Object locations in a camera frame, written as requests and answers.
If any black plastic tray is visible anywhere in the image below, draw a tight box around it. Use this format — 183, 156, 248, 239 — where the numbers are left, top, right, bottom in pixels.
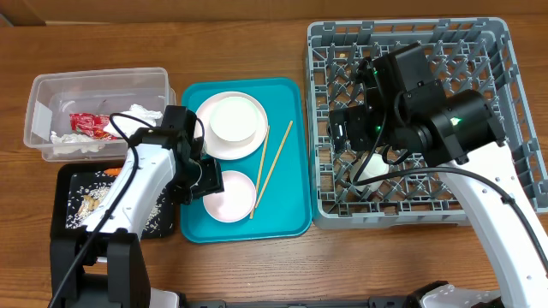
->
50, 162, 176, 240

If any white napkin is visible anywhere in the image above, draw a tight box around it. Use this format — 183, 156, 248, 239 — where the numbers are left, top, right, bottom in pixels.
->
114, 104, 163, 137

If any orange carrot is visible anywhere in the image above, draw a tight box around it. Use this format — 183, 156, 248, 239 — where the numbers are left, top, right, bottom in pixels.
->
103, 168, 122, 176

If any peanuts and rice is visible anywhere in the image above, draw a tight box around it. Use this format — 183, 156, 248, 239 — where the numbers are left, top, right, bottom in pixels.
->
65, 170, 175, 239

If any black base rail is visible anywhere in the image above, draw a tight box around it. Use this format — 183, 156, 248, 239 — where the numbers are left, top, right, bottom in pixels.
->
179, 293, 407, 308

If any grey dishwasher rack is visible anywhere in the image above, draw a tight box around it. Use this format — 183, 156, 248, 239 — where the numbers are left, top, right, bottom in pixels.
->
305, 17, 547, 229

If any clear plastic bin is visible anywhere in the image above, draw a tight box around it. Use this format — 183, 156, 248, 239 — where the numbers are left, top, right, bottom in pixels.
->
23, 68, 176, 162

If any red snack wrapper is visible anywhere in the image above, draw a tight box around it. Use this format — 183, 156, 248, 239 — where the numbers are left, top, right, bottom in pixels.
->
69, 113, 116, 140

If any teal plastic tray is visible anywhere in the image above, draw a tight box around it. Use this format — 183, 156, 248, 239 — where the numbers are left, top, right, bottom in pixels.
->
180, 78, 312, 244

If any pink plate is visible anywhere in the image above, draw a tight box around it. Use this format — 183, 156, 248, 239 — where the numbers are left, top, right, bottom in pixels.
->
196, 92, 268, 160

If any white paper cup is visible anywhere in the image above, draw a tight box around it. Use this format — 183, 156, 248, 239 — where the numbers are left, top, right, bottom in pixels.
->
349, 153, 390, 193

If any foil wrapper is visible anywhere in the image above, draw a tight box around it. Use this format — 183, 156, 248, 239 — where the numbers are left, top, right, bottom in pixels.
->
51, 131, 104, 155

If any pale green bowl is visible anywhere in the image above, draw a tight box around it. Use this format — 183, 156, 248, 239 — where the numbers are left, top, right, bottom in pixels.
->
210, 97, 258, 142

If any pink bowl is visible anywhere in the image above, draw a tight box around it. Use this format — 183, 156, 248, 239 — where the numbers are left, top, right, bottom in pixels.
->
203, 170, 257, 223

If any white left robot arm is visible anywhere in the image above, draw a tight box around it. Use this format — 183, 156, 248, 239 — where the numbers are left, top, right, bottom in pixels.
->
49, 105, 223, 308

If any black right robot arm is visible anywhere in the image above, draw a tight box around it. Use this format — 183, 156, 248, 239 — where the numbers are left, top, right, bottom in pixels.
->
328, 43, 547, 307

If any right wooden chopstick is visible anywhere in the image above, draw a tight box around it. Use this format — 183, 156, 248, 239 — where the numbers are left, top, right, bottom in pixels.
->
253, 121, 294, 210

